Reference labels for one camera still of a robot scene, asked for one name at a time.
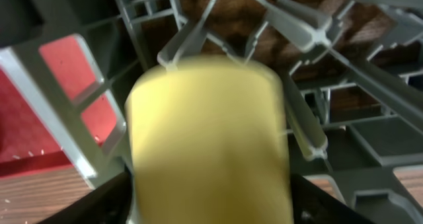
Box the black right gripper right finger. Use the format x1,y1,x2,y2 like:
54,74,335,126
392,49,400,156
290,174,373,224

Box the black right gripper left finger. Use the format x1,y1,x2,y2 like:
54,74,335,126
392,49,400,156
39,172,132,224

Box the yellow plastic cup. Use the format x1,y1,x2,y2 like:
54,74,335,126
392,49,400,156
126,56,293,223

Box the grey dishwasher rack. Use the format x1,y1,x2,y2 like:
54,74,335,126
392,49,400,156
1,0,422,223

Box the red serving tray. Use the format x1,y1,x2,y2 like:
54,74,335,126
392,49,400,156
1,34,117,178

